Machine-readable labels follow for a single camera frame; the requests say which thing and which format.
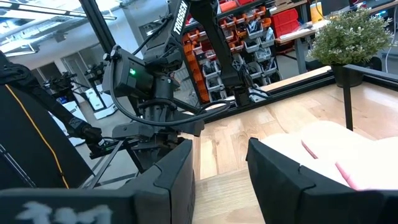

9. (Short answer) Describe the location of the wooden desk with grey legs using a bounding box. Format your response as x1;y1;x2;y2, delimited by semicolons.
274;0;398;76

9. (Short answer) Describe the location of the black plant pot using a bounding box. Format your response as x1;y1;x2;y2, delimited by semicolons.
329;63;365;89

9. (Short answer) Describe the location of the black metal shelf frame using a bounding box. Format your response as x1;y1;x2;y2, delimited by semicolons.
341;63;398;132

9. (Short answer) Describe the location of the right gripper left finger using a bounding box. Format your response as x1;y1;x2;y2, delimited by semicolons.
123;138;197;224

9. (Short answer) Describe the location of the black rig frame post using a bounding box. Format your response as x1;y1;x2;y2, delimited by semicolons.
78;0;118;54

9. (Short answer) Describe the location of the long ceiling light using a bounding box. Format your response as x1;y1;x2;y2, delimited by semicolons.
0;1;118;21

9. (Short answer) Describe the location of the black panel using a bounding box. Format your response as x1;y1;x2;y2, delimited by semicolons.
0;51;95;191

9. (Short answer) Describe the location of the green artificial plant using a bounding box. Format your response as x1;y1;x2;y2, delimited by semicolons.
307;7;395;67

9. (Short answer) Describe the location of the storage rack with bins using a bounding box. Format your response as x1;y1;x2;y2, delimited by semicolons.
181;0;283;106

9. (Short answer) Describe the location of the yellow cable on panel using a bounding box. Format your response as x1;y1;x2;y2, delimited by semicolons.
4;83;71;190

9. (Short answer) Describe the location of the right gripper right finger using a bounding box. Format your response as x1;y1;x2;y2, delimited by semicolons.
245;137;353;224

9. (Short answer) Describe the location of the black table edge rail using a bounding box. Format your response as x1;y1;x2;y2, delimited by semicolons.
201;65;398;124

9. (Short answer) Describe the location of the large red storage bin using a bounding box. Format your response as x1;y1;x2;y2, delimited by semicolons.
269;8;301;39

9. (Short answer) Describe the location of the yellow container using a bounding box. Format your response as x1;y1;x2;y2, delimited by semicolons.
310;1;326;24

